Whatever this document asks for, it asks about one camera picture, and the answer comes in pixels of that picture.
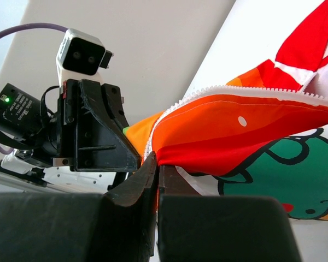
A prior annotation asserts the colourful rainbow children's jacket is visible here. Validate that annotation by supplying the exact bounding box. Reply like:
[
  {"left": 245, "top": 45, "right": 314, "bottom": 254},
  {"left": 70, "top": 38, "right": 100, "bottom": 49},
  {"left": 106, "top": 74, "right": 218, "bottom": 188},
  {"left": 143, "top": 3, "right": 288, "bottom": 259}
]
[{"left": 123, "top": 1, "right": 328, "bottom": 261}]

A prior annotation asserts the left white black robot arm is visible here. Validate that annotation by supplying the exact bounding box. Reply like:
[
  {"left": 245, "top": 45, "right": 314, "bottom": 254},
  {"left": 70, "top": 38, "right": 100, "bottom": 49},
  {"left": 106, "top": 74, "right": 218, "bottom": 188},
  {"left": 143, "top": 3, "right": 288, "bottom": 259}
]
[{"left": 0, "top": 79, "right": 141, "bottom": 192}]

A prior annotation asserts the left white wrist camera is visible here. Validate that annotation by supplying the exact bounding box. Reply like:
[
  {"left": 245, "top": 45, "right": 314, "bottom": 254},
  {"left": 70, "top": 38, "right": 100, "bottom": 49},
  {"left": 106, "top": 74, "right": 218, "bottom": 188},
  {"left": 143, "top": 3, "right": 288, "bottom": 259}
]
[{"left": 56, "top": 28, "right": 114, "bottom": 86}]

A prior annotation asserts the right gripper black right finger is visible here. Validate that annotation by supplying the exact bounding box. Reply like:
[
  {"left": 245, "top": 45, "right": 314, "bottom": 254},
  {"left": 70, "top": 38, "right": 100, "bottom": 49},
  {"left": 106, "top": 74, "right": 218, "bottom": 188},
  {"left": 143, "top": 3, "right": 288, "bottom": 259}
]
[{"left": 157, "top": 165, "right": 301, "bottom": 261}]

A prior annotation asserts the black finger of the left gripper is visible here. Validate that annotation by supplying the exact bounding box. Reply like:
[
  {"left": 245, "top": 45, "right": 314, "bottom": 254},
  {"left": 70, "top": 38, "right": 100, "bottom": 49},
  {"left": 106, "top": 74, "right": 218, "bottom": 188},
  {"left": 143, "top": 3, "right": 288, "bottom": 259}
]
[
  {"left": 101, "top": 84, "right": 129, "bottom": 131},
  {"left": 75, "top": 80, "right": 140, "bottom": 172}
]

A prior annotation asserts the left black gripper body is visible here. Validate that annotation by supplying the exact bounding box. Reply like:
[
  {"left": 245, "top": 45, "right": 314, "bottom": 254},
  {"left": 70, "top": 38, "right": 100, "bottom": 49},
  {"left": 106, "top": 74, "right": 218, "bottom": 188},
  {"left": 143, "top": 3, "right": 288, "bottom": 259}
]
[{"left": 30, "top": 79, "right": 79, "bottom": 168}]

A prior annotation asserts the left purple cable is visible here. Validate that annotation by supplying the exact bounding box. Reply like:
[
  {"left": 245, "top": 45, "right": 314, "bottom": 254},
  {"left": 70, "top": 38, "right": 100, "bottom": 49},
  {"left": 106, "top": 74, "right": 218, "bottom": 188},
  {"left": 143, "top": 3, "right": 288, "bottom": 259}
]
[{"left": 0, "top": 23, "right": 69, "bottom": 155}]

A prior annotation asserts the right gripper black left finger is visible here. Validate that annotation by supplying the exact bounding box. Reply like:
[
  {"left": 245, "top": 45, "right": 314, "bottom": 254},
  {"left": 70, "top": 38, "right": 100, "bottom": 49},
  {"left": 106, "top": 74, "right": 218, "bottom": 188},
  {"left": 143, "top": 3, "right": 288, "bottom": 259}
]
[{"left": 0, "top": 153, "right": 157, "bottom": 261}]

